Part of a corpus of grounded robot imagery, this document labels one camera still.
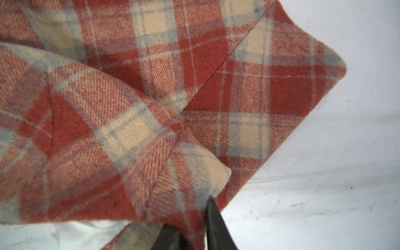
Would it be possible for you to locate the red plaid skirt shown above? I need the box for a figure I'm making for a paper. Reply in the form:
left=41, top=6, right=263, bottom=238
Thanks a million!
left=1, top=1, right=346, bottom=250

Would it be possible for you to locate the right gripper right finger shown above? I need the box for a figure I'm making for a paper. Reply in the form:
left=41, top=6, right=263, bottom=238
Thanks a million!
left=205, top=196, right=238, bottom=250

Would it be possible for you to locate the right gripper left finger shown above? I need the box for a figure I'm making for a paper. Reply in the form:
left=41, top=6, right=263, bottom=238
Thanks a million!
left=151, top=226, right=192, bottom=250

